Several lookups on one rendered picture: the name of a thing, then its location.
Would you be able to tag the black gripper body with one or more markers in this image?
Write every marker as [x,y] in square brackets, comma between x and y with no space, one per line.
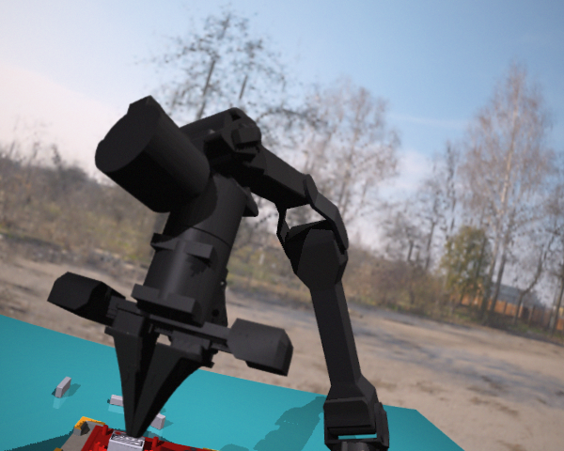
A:
[182,283]

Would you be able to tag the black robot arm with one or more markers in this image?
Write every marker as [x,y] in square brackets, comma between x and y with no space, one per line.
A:
[204,173]

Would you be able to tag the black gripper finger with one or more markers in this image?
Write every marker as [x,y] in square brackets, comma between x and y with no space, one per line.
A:
[134,354]
[169,367]

